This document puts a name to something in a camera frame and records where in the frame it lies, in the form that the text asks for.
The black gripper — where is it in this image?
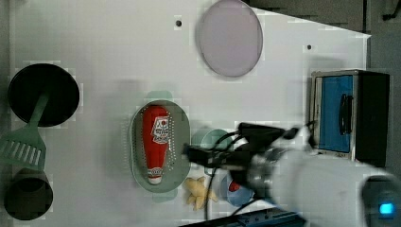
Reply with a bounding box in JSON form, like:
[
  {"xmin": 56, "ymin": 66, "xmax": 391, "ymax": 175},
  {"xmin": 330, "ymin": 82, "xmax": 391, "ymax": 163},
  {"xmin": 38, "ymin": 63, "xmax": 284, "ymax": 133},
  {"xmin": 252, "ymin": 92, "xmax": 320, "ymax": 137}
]
[{"xmin": 183, "ymin": 123, "xmax": 298, "ymax": 170}]

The red plush ketchup bottle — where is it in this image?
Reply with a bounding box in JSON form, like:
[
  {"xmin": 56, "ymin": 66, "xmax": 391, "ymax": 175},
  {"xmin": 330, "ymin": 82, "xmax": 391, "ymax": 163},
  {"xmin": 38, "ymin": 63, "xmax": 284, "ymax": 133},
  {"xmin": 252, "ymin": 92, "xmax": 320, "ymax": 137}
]
[{"xmin": 142, "ymin": 105, "xmax": 170, "ymax": 184}]

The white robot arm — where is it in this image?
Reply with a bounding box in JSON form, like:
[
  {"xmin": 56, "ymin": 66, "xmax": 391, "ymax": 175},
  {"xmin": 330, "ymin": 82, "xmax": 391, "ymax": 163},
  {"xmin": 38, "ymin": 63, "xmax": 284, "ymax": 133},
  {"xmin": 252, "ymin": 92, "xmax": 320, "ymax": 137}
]
[{"xmin": 183, "ymin": 123, "xmax": 400, "ymax": 227}]

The green oval strainer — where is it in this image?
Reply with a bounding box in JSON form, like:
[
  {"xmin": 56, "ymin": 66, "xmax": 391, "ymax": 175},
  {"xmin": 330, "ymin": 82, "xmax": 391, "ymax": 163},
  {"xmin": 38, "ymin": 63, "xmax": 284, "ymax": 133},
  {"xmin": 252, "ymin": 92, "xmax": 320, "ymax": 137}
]
[{"xmin": 129, "ymin": 91, "xmax": 190, "ymax": 203}]

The green plastic cup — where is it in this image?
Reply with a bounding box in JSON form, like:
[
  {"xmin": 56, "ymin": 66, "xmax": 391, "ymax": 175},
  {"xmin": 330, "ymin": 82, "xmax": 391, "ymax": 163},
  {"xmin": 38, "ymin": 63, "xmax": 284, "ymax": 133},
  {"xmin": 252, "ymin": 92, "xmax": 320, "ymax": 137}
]
[{"xmin": 191, "ymin": 128, "xmax": 227, "ymax": 148}]

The yellow plush toy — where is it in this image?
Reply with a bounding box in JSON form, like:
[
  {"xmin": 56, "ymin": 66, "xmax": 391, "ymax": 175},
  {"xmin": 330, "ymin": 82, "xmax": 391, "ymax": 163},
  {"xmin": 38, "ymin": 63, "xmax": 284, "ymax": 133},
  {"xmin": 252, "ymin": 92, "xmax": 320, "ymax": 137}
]
[{"xmin": 183, "ymin": 177, "xmax": 218, "ymax": 211}]

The red toy strawberry in bowl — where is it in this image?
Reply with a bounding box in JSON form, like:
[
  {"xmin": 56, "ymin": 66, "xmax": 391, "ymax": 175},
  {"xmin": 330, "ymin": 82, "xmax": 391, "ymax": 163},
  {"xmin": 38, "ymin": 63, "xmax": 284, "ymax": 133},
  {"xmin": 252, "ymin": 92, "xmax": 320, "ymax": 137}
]
[{"xmin": 229, "ymin": 182, "xmax": 240, "ymax": 192}]

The blue bowl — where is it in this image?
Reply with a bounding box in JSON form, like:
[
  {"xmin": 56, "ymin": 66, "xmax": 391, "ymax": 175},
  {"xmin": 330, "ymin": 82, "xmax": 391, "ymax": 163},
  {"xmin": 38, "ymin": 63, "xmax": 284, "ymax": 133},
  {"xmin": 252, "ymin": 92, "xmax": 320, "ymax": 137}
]
[{"xmin": 219, "ymin": 174, "xmax": 253, "ymax": 207}]

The grey round plate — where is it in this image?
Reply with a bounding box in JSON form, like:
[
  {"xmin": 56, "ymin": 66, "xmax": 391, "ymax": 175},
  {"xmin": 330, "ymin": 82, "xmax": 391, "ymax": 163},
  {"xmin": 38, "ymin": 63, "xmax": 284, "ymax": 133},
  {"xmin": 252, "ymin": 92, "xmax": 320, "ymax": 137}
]
[{"xmin": 199, "ymin": 0, "xmax": 263, "ymax": 77}]

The black toaster oven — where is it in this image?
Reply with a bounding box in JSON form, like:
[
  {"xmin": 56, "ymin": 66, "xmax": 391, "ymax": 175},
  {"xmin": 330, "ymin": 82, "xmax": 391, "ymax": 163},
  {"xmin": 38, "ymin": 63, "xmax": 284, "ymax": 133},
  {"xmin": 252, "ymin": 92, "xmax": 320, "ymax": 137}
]
[{"xmin": 309, "ymin": 69, "xmax": 390, "ymax": 167}]

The small black cup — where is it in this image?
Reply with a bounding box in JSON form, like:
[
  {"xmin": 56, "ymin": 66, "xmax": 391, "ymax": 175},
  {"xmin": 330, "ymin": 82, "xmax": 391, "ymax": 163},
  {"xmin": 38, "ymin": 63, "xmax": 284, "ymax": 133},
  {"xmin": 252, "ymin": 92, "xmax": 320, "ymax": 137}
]
[{"xmin": 4, "ymin": 168, "xmax": 54, "ymax": 220}]

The green slotted spatula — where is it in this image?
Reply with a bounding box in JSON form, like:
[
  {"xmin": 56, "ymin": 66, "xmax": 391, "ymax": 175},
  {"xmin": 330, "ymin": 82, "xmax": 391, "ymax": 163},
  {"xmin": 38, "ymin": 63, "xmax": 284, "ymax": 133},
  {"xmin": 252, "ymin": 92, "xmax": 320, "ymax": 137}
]
[{"xmin": 0, "ymin": 95, "xmax": 49, "ymax": 171}]

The black utensil holder cup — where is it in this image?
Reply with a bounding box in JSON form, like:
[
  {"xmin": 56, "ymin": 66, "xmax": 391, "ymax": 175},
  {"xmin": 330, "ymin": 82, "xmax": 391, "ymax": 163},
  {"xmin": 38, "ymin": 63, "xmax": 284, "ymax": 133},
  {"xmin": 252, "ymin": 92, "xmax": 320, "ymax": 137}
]
[{"xmin": 8, "ymin": 62, "xmax": 80, "ymax": 128}]

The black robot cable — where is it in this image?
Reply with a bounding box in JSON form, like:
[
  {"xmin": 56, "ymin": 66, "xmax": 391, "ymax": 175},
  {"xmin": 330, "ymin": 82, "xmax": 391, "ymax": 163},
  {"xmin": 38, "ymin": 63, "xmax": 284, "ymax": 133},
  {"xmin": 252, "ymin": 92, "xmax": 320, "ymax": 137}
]
[{"xmin": 202, "ymin": 131, "xmax": 269, "ymax": 221}]

